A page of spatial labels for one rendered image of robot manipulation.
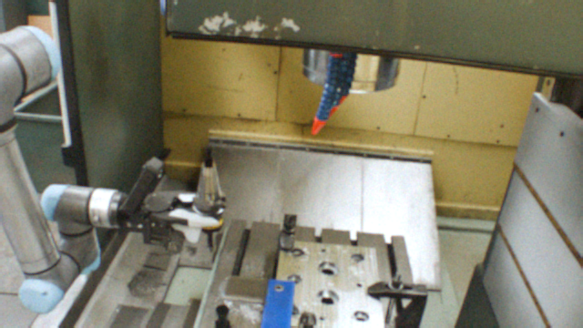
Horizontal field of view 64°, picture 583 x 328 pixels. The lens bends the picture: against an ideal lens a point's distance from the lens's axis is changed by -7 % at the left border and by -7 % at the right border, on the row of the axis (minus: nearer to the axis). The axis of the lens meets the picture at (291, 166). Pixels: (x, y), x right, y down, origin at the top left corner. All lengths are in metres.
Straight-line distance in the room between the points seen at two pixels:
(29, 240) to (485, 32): 0.78
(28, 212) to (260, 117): 1.21
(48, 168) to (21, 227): 2.26
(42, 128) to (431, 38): 2.75
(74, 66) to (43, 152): 1.88
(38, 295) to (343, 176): 1.27
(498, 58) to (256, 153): 1.55
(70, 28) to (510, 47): 1.02
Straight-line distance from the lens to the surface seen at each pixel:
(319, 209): 1.83
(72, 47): 1.30
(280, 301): 0.71
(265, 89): 1.91
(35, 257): 0.96
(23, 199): 0.92
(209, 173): 0.91
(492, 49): 0.51
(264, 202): 1.84
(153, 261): 1.72
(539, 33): 0.52
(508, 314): 1.23
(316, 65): 0.76
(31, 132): 3.13
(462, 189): 2.15
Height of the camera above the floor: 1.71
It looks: 27 degrees down
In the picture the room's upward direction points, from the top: 5 degrees clockwise
